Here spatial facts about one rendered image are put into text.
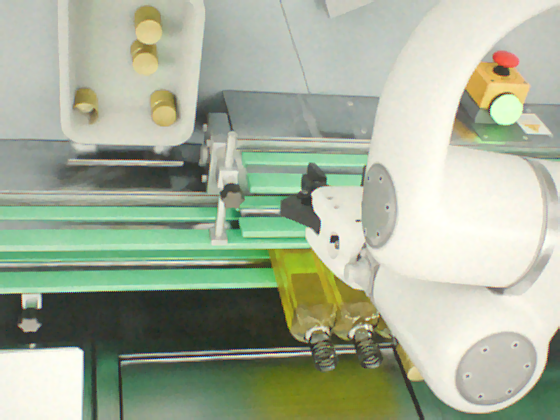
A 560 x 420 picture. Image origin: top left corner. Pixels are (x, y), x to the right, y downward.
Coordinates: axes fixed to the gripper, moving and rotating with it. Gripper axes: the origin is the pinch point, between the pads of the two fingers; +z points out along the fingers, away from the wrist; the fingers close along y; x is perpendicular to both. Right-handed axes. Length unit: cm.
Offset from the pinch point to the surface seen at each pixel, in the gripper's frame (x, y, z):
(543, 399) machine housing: -42, 45, 21
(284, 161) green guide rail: -8.5, 2.9, 31.0
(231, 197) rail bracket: -9.7, -5.9, 20.6
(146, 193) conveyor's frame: -15.6, -14.6, 36.2
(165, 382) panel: -38.1, -12.0, 23.9
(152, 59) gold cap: 2.7, -14.5, 37.5
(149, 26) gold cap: 7.0, -15.2, 36.2
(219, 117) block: -4.8, -5.1, 37.9
